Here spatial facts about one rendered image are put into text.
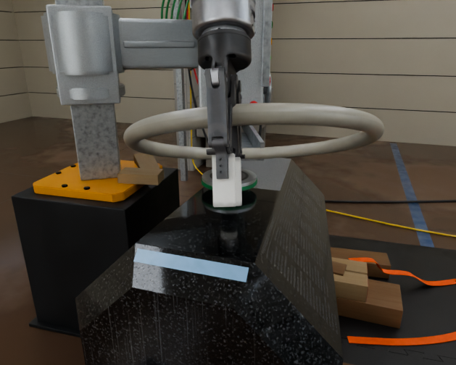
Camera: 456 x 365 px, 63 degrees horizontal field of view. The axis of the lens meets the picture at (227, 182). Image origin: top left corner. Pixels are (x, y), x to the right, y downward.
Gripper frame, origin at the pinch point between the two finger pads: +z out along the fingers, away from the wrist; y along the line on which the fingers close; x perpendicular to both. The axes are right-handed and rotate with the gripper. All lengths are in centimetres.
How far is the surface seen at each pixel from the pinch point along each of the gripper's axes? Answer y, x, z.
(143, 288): 46, 33, 26
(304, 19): 513, -18, -266
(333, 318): 66, -17, 38
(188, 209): 74, 29, 5
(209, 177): 89, 25, -6
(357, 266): 173, -38, 42
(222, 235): 60, 14, 13
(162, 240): 53, 31, 14
